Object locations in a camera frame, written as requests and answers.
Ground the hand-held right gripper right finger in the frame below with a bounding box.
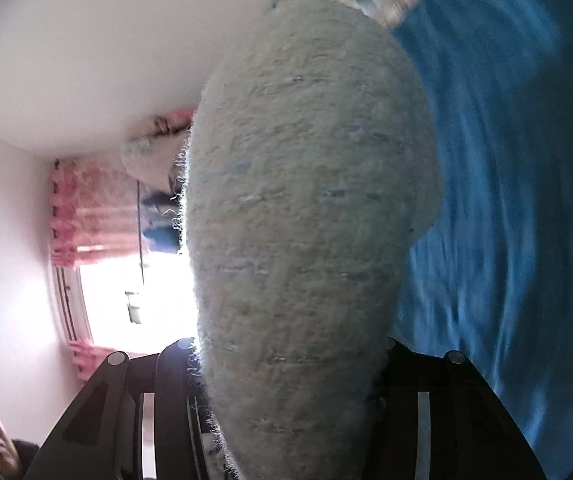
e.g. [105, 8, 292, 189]
[361, 337, 548, 480]

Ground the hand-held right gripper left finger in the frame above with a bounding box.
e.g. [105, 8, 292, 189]
[24, 337, 233, 480]

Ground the cream tweed jacket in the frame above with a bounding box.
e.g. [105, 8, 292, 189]
[179, 0, 444, 480]

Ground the window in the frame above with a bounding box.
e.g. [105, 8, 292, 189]
[55, 252, 198, 353]

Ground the pink curtain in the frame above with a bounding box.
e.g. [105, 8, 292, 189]
[49, 159, 142, 386]

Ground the blue striped bedspread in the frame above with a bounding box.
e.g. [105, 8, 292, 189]
[389, 0, 573, 477]

